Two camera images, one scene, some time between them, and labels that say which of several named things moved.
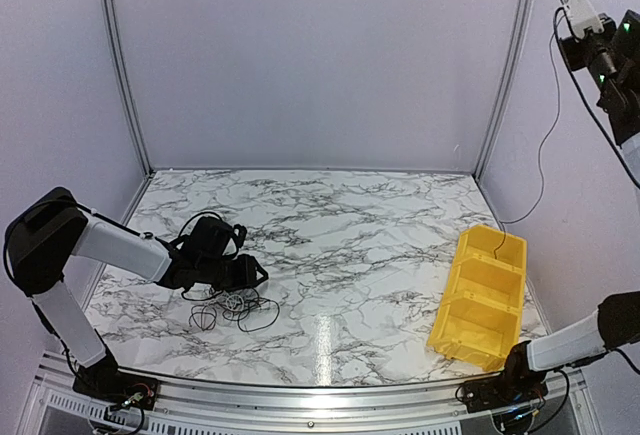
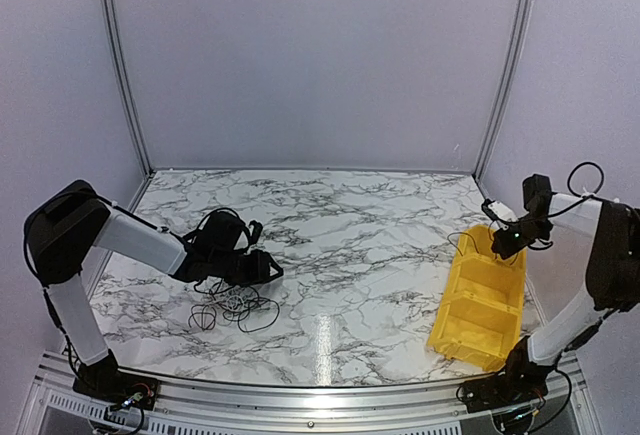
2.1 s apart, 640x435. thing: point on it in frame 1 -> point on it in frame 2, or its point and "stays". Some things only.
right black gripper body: [603, 65] -> [529, 231]
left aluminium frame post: [122, 63] stays
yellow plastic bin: [480, 317] stays
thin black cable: [549, 133] -> [460, 232]
